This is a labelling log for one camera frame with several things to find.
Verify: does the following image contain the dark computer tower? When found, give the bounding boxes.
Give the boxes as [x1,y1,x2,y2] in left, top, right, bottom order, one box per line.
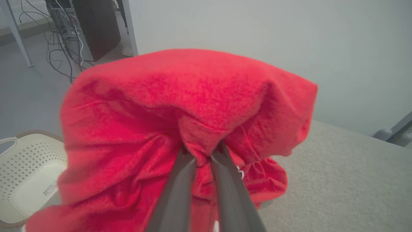
[45,0,121,62]

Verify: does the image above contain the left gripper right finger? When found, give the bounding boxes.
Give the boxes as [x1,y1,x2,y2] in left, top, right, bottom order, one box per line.
[210,141,267,232]

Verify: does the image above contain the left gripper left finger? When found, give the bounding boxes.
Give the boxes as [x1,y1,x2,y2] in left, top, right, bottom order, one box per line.
[145,148,197,232]

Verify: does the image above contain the grey metal table leg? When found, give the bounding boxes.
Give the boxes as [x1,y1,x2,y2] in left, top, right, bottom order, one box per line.
[0,0,34,68]

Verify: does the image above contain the grey partition post flat foot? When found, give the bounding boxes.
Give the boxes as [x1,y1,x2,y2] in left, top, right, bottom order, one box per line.
[121,0,139,57]

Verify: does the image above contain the black floor cables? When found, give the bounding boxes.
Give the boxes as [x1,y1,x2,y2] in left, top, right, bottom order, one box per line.
[19,0,95,83]

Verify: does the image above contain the cream perforated laundry basket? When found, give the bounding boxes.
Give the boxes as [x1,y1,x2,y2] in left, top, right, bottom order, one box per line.
[0,130,69,229]

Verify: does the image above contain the grey partition post double foot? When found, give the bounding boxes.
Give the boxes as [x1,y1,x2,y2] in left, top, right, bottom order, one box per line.
[373,111,412,148]

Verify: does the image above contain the red shorts white trim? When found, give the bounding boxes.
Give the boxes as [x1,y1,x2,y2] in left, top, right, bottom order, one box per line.
[25,48,318,232]

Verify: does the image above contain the white power cable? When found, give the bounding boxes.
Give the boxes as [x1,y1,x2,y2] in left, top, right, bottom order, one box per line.
[55,0,85,70]

